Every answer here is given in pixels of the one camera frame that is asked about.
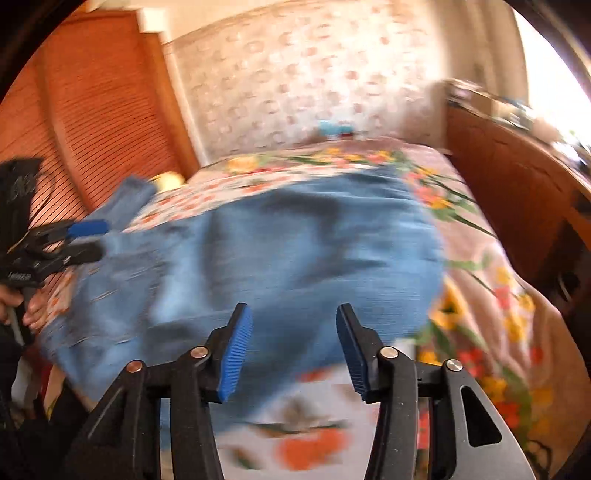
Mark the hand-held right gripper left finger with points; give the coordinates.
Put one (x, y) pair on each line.
(235, 355)

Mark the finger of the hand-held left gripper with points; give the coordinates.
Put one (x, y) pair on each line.
(78, 256)
(87, 227)

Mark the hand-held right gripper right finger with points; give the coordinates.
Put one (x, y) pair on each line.
(353, 355)

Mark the blue denim pants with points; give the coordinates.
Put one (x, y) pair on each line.
(300, 240)

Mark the person's left hand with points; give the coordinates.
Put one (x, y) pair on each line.
(32, 309)

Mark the yellow plush toy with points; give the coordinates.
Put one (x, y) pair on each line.
(168, 180)

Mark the orange-print white bed sheet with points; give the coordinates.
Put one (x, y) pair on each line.
(300, 443)

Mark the wooden slatted headboard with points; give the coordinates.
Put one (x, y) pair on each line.
(92, 115)

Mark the wooden panelled door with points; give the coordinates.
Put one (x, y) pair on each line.
(171, 106)

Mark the pink floral blanket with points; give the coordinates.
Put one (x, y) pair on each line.
(485, 286)

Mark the small cardboard box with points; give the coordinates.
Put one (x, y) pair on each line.
(344, 134)

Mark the light blue cloth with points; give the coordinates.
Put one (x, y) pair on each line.
(332, 125)

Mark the long wooden cabinet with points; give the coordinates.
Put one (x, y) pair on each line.
(508, 175)

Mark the circle-patterned sheer curtain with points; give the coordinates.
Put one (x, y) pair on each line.
(300, 78)

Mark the window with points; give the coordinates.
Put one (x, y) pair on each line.
(554, 83)

